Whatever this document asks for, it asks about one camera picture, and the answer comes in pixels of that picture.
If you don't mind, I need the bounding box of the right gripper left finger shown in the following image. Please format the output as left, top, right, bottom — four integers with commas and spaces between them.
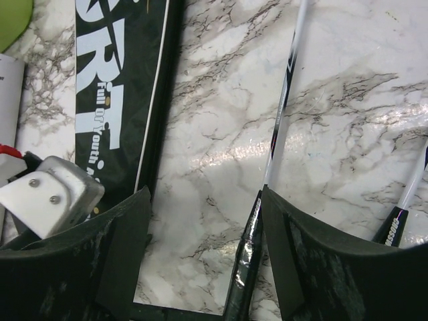
1, 188, 151, 320

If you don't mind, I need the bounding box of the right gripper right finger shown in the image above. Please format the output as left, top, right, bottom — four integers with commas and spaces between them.
261, 187, 427, 320

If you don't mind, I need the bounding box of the white shuttlecock tube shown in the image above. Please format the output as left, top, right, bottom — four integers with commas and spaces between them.
1, 54, 25, 147

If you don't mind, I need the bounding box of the black racket cover bag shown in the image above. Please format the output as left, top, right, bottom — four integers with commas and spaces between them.
75, 1, 185, 215

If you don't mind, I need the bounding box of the green plastic basket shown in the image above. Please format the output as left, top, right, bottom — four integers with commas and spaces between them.
0, 0, 34, 53

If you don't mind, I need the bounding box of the badminton racket left handle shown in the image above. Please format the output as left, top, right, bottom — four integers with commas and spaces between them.
222, 1, 308, 320

